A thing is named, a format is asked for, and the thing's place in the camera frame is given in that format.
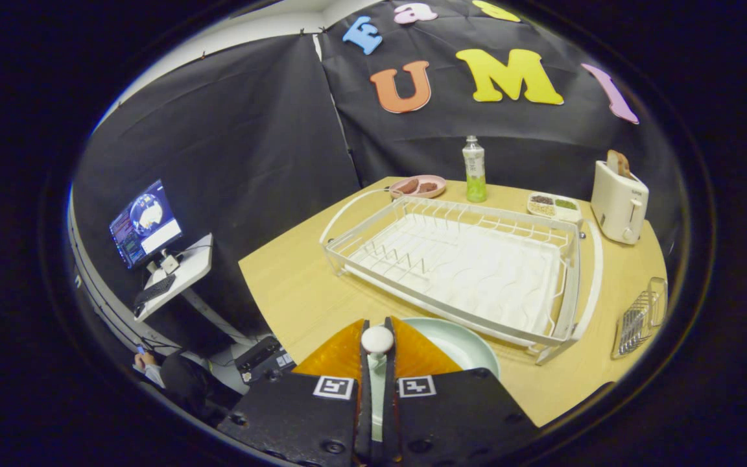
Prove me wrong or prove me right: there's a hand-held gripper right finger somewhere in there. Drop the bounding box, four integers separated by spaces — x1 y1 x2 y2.
383 316 540 465

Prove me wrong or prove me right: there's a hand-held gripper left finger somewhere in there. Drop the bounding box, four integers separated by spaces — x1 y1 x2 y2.
217 318 374 467

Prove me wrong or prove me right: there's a pale green plate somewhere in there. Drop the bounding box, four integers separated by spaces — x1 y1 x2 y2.
403 317 501 379

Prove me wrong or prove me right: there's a white wire dish rack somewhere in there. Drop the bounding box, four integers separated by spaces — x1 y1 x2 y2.
319 187 604 365

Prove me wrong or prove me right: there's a metal wire basket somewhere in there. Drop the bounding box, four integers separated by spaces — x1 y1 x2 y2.
611 277 669 360

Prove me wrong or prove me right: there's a small pink plate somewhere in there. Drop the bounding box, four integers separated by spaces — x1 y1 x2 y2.
390 174 447 199

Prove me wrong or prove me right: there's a black equipment box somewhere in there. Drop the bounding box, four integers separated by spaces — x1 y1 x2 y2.
234 335 296 385

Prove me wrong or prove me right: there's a white side desk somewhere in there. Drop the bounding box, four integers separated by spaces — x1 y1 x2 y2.
134 233 254 346

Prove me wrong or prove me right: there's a black keyboard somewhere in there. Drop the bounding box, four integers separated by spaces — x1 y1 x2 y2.
134 274 177 309

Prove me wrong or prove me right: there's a white divided snack tray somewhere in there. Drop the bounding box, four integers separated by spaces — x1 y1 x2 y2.
527 192 583 222

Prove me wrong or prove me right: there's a computer monitor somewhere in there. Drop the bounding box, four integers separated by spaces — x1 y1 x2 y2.
109 180 184 270

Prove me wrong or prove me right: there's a clear bottle with green drink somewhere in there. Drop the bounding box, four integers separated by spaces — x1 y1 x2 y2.
462 136 487 203

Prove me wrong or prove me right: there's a black backdrop cloth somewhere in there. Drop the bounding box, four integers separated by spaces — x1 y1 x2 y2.
72 0 682 341

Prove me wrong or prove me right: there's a cream toaster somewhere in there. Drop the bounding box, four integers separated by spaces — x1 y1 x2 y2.
591 160 650 245

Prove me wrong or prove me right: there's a brown bread slice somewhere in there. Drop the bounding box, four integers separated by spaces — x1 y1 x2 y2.
607 150 634 179

